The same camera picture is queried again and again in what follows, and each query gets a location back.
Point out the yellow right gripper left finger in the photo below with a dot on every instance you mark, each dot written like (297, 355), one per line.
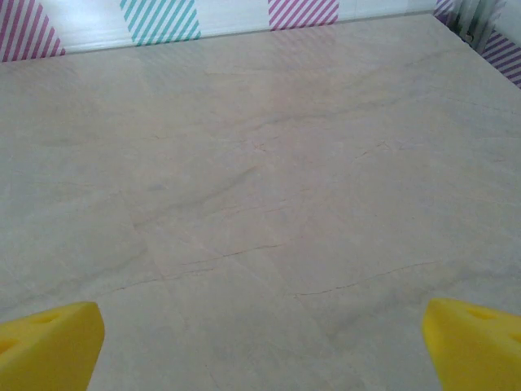
(49, 350)

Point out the aluminium frame corner post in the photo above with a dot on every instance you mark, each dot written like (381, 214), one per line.
(474, 20)

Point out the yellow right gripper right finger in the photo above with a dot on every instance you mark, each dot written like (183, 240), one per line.
(472, 354)

